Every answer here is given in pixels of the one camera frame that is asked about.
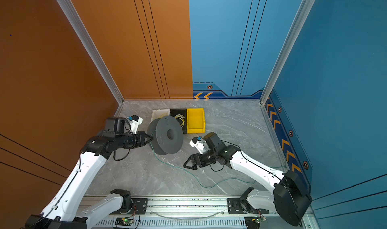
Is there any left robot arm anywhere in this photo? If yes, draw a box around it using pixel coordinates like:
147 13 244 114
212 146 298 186
24 115 153 229

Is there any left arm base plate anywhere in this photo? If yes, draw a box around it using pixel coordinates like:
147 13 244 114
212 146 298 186
110 197 148 216

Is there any aluminium corner post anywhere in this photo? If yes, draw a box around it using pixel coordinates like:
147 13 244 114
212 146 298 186
56 0 125 104
260 0 316 105

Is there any aluminium mounting rail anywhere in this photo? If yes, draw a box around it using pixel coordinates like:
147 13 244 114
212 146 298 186
54 194 321 229

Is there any black plastic bin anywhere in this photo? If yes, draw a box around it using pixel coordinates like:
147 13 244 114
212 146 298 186
170 109 187 134

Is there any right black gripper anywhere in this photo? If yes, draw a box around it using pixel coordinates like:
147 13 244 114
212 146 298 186
183 150 218 171

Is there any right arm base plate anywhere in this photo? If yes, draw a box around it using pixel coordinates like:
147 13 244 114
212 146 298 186
227 198 270 214

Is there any grey perforated cable spool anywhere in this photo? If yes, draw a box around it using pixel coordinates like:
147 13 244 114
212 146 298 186
147 116 183 155

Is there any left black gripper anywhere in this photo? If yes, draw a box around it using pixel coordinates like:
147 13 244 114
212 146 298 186
116 130 154 150

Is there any left aluminium corner post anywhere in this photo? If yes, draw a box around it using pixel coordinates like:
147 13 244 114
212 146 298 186
56 0 125 104

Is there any yellow plastic bin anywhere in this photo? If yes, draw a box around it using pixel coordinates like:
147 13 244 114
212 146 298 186
186 108 206 134

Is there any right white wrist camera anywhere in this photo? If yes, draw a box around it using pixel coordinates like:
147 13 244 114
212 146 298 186
189 136 206 154

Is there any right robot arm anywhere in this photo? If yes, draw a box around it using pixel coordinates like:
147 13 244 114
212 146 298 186
183 132 312 227

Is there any right aluminium corner post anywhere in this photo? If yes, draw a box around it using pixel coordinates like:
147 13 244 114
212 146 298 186
260 0 316 105

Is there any left green circuit board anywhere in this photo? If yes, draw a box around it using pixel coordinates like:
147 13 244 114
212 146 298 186
114 218 135 227

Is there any green cable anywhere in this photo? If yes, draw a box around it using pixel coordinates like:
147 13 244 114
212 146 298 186
149 129 288 189

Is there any right circuit board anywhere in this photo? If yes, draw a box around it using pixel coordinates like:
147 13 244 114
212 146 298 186
252 216 267 224

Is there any white plastic bin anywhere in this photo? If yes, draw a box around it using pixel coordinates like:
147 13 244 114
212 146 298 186
151 109 170 121

